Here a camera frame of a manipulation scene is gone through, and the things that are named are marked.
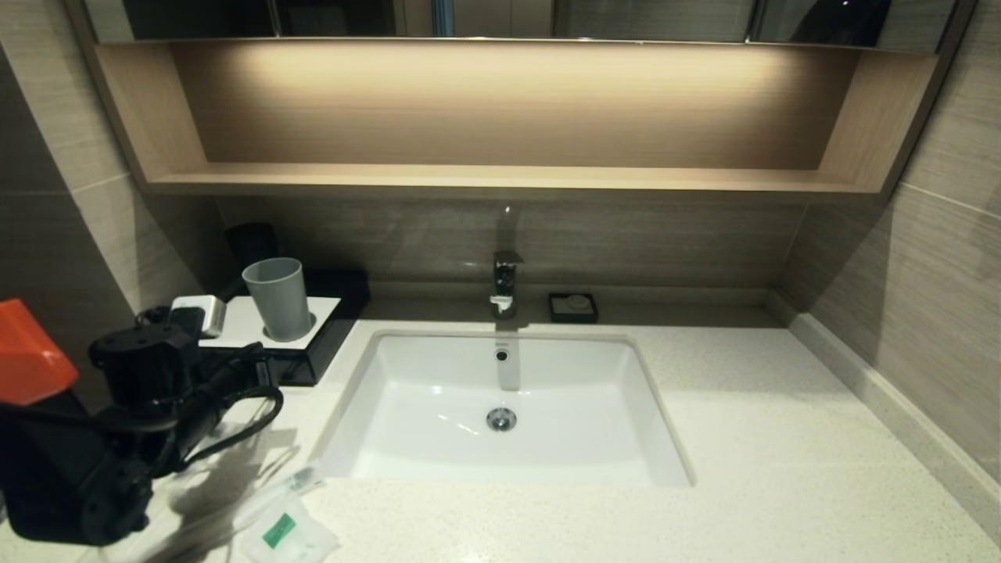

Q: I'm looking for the grey plastic cup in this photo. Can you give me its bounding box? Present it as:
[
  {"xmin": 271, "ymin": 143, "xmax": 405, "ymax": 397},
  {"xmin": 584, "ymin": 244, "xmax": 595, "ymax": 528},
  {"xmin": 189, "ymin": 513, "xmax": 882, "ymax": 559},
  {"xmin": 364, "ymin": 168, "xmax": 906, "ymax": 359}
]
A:
[{"xmin": 242, "ymin": 257, "xmax": 314, "ymax": 342}]

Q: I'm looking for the black amenity drawer box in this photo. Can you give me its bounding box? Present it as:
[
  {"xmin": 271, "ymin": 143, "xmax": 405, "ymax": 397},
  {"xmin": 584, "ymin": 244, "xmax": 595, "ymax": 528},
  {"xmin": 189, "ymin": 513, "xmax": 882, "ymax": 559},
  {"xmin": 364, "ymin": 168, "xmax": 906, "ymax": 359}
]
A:
[{"xmin": 270, "ymin": 270, "xmax": 372, "ymax": 387}]

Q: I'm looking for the wrapped toothbrush clear sleeve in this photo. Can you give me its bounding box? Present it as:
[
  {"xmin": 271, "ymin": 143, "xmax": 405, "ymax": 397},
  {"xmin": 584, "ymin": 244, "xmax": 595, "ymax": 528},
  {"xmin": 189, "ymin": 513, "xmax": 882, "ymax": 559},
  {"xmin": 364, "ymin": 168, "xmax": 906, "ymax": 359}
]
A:
[{"xmin": 180, "ymin": 465, "xmax": 328, "ymax": 548}]

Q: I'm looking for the black cup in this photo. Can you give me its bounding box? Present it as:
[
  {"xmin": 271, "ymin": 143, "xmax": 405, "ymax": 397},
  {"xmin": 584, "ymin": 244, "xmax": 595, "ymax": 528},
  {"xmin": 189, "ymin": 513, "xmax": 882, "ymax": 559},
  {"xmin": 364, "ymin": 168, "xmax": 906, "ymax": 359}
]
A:
[{"xmin": 225, "ymin": 223, "xmax": 280, "ymax": 286}]

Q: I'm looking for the small sachet green label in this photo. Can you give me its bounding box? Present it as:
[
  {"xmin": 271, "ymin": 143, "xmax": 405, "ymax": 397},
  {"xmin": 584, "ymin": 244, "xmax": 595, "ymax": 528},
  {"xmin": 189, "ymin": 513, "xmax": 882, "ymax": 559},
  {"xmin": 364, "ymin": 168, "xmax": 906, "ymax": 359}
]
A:
[{"xmin": 242, "ymin": 497, "xmax": 341, "ymax": 563}]

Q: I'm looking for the chrome faucet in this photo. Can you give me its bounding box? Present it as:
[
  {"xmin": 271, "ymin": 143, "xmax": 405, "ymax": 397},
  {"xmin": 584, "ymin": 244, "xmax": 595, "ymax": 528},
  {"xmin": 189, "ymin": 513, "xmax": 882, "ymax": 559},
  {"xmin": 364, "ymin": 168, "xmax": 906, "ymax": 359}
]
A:
[{"xmin": 490, "ymin": 207, "xmax": 526, "ymax": 320}]

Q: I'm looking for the black soap dish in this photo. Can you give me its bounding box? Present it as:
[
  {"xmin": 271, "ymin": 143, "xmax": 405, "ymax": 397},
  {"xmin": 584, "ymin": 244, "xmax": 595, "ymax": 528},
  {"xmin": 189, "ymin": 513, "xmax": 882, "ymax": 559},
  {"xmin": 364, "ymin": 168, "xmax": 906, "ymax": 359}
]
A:
[{"xmin": 548, "ymin": 293, "xmax": 599, "ymax": 325}]

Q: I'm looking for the white sink basin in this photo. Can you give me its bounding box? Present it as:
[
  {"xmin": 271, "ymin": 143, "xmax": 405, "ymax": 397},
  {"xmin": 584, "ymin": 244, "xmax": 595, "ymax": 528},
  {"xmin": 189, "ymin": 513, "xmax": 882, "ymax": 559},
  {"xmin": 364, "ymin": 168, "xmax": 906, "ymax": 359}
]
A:
[{"xmin": 317, "ymin": 328, "xmax": 695, "ymax": 489}]

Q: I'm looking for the mirror cabinet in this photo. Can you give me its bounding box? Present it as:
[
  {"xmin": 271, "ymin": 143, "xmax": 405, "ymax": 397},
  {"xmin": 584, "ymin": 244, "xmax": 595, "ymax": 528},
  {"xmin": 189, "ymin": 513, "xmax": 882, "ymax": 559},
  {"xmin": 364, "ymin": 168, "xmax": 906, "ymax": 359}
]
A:
[{"xmin": 86, "ymin": 0, "xmax": 959, "ymax": 48}]

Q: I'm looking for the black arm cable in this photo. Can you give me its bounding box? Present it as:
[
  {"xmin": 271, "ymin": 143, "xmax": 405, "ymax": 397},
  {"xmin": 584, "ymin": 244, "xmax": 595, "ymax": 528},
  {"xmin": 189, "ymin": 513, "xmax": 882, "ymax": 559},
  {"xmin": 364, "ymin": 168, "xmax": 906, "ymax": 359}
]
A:
[{"xmin": 0, "ymin": 387, "xmax": 284, "ymax": 470}]

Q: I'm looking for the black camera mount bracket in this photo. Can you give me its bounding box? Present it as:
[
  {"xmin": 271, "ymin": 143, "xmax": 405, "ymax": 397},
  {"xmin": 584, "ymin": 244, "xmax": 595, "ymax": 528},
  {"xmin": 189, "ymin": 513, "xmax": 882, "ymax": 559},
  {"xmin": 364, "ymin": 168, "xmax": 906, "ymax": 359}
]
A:
[{"xmin": 90, "ymin": 309, "xmax": 204, "ymax": 407}]

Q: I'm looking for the wooden wall shelf niche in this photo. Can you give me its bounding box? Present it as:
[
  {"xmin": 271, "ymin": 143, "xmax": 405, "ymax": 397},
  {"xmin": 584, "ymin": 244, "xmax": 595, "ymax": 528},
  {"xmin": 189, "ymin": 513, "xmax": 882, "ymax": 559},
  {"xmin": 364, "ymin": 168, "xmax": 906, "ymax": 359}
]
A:
[{"xmin": 69, "ymin": 39, "xmax": 971, "ymax": 203}]

